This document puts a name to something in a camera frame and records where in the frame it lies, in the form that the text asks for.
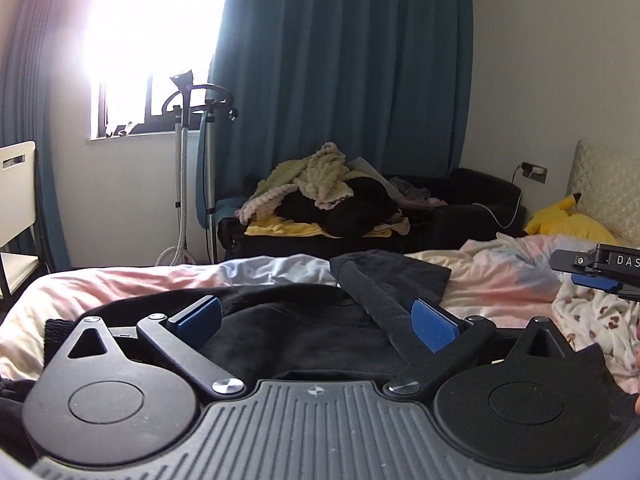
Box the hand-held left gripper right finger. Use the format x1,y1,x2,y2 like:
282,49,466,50
382,299,576,400

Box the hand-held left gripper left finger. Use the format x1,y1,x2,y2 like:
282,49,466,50
65,296,246,402

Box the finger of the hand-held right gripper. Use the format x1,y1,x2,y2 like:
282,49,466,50
550,249,624,292

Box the black garment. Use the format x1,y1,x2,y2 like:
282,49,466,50
0,249,640,413

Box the grey and pink clothes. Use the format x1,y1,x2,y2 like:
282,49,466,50
384,175,449,212

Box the pile of black clothes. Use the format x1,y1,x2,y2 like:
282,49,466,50
276,175,412,239

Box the white spotted blanket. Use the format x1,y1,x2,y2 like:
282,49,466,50
552,280,640,377

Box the pastel pink bed blanket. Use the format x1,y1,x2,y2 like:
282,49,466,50
0,232,601,396

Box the yellow plush toy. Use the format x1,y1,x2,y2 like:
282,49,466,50
524,192,619,247

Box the white quilted pillow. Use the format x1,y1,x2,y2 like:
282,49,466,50
567,140,640,251

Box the yellow towel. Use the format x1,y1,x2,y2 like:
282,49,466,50
244,215,397,239

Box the black sofa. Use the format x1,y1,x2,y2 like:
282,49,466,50
216,167,528,264

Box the garment steamer stand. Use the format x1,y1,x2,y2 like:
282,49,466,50
154,72,244,267

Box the pale green blanket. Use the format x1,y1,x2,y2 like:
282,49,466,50
249,159,313,202

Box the cream knitted blanket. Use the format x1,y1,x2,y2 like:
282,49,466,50
237,142,357,227

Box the white chair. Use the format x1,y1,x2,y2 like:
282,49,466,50
0,140,44,302

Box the blue curtain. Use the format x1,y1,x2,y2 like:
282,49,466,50
0,0,72,272
196,0,476,227

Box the window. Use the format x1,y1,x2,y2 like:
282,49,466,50
84,0,232,142

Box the white charging cable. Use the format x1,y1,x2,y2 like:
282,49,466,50
472,167,527,234

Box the wall socket with charger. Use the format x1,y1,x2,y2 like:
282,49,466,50
520,161,549,184

